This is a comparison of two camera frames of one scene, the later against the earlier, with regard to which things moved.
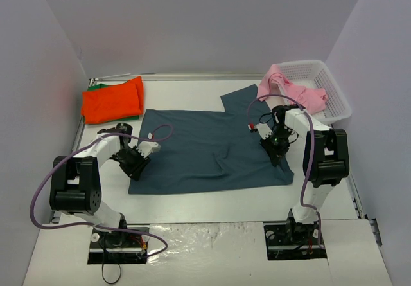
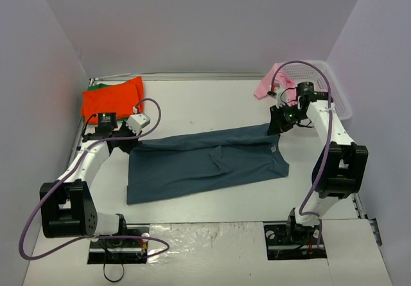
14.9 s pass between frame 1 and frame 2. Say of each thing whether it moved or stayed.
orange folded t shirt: stayed
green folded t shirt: stayed
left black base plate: stayed
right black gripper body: moved
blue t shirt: moved
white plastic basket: stayed
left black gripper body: moved
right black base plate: stayed
